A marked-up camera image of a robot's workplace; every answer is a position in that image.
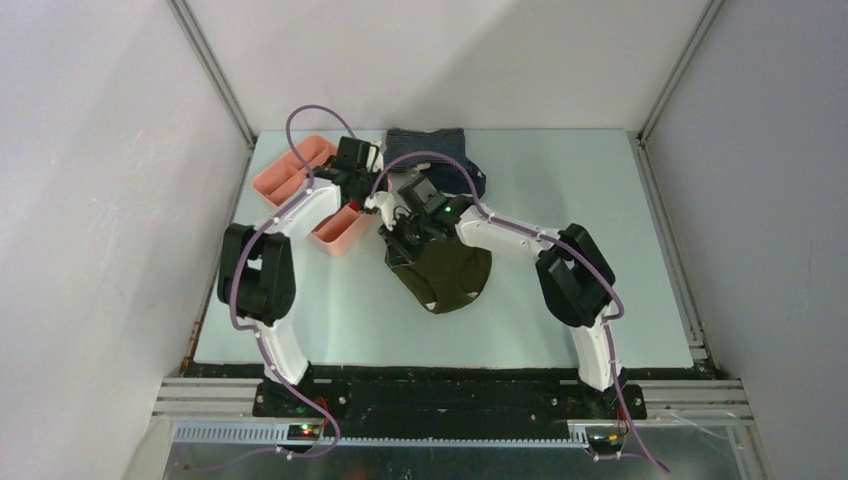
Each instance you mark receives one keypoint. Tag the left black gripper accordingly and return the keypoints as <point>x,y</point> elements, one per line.
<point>364,172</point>

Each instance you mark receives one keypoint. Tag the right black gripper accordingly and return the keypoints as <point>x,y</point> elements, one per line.
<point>398,253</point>

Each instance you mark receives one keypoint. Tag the olive green underwear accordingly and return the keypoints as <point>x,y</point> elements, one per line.
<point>443,277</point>

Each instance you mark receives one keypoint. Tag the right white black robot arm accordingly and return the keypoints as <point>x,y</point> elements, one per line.
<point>574,277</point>

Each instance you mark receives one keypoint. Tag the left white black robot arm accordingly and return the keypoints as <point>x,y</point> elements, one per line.
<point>256,279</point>

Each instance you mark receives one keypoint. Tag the navy blue underwear white trim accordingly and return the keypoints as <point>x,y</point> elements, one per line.
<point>450,180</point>

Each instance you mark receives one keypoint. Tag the grey striped folded underwear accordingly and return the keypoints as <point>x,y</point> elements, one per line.
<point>399,142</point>

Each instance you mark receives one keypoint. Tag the pink divided organizer tray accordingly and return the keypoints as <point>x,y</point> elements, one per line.
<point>282,178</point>

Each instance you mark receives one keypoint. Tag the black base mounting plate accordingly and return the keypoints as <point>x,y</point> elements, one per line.
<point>451,403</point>

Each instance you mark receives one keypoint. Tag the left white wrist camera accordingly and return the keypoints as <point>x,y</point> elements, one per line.
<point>374,158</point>

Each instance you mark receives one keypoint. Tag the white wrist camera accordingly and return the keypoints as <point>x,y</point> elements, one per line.
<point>374,158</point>
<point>384,203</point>

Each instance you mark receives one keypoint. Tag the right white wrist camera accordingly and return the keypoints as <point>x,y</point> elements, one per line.
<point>384,203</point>

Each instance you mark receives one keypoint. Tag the grey slotted cable duct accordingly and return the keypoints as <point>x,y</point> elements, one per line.
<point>274,434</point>

